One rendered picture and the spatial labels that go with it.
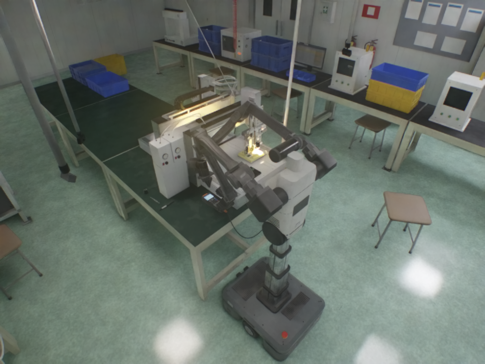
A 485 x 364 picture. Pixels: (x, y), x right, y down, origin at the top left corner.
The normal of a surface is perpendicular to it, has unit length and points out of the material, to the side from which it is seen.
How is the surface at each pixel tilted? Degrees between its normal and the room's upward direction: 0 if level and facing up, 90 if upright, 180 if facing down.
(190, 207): 0
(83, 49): 90
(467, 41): 90
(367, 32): 90
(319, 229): 0
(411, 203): 1
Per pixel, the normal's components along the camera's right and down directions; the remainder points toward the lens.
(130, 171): 0.00, -0.77
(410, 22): -0.70, 0.45
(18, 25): 0.72, 0.44
